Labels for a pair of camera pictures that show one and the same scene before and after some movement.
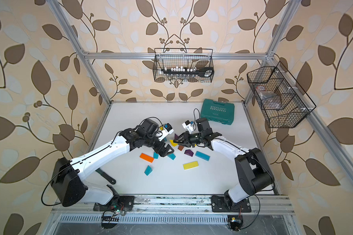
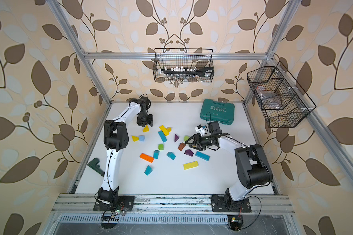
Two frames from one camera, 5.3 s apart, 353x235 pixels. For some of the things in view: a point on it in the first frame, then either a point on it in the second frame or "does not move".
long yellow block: x=189 y=165 does not move
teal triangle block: x=171 y=156 does not move
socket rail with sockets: x=207 y=72 does not move
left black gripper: x=167 y=152 -> x=144 y=123
